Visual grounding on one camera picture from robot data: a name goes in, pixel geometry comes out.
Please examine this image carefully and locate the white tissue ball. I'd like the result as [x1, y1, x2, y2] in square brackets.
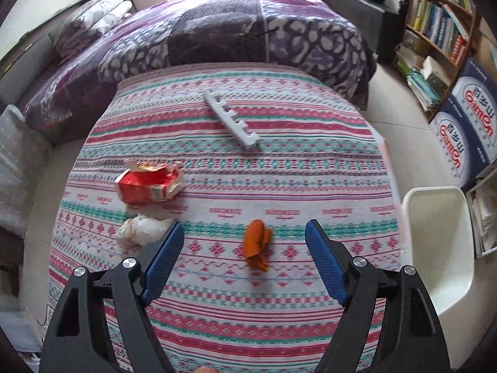
[117, 215, 174, 247]

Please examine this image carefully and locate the red crushed cigarette box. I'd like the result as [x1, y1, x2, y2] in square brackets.
[114, 160, 185, 205]

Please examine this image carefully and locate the orange peel scrap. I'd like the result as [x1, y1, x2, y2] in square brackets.
[243, 220, 273, 272]

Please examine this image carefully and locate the white trash bin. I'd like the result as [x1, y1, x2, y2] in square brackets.
[402, 186, 474, 316]

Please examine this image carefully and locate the patterned striped tablecloth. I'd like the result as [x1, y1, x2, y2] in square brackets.
[47, 63, 401, 372]

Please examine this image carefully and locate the white notched plastic strip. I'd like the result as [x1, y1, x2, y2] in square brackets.
[202, 89, 260, 150]

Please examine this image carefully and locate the white magazine rack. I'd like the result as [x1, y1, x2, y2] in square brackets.
[466, 168, 497, 259]

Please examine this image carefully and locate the lower blue Ganten box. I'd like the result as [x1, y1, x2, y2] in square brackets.
[430, 94, 490, 190]

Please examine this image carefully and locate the blue ganten box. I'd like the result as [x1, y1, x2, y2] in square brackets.
[452, 58, 496, 163]
[430, 94, 490, 190]

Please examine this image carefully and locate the grey checked covered chair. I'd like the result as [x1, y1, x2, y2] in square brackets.
[0, 105, 52, 237]

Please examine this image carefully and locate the upper blue Ganten box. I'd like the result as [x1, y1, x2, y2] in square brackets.
[452, 58, 496, 163]

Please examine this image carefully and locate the dark bed headboard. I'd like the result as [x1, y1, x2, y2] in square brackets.
[1, 34, 55, 108]

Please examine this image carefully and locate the dark storage bench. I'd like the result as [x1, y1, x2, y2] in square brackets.
[322, 0, 404, 63]

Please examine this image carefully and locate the purple patterned bed quilt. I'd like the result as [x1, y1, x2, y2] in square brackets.
[23, 0, 376, 131]

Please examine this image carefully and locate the folded grey white duvet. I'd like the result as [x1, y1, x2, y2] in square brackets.
[52, 0, 133, 60]

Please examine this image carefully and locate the wooden bookshelf with books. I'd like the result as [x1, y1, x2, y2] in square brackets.
[393, 0, 481, 120]

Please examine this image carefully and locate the brown cardboard box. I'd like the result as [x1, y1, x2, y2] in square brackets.
[474, 17, 497, 78]

